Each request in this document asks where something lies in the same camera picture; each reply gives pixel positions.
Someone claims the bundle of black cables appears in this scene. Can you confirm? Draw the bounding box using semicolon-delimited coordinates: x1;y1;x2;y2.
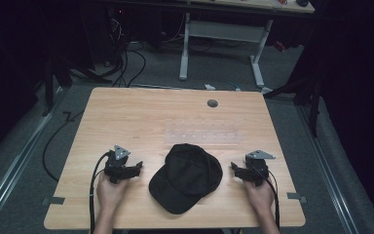
108;13;148;89

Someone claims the red object under desk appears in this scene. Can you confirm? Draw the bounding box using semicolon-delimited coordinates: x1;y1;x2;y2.
273;40;287;53

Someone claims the hand-held gripper black cable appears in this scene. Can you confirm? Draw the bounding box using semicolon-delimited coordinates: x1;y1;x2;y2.
89;150;112;234
249;164;281;232

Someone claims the black baseball cap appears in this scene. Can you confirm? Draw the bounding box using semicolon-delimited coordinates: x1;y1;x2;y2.
148;142;224;215

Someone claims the grey tape piece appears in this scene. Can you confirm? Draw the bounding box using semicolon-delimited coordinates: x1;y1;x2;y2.
286;191;308;205

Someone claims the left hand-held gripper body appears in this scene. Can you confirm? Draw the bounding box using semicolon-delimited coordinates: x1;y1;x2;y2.
103;144;131;185

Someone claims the left hand-held gripper black cable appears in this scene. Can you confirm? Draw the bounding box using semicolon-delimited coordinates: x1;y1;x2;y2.
89;150;112;234

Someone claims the black tripod stand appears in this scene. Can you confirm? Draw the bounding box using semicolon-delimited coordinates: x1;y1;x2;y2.
263;48;326;138

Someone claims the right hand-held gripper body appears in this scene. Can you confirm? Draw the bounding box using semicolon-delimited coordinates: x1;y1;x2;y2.
244;149;277;188

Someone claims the person's right hand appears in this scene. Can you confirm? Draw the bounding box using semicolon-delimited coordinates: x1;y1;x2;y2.
243;176;276;216

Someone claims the thin black floor cable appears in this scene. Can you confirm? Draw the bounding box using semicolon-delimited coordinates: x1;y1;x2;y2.
41;109;86;183

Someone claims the white-legged wooden desk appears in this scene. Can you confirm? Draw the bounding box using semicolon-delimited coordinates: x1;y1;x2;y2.
178;0;316;96

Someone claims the clear plastic strip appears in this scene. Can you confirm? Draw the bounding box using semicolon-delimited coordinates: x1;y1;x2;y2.
165;118;242;144

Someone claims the right hand-held gripper black cable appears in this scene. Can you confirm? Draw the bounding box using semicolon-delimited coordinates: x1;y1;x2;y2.
249;164;281;232

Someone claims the metal floor rail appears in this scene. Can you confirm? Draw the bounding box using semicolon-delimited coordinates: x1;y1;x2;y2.
296;103;360;234
0;85;66;234

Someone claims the black metal stand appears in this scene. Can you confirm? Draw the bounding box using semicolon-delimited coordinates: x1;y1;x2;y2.
41;48;74;117

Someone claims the person's left hand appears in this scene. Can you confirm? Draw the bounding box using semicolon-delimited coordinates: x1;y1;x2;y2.
95;171;131;213

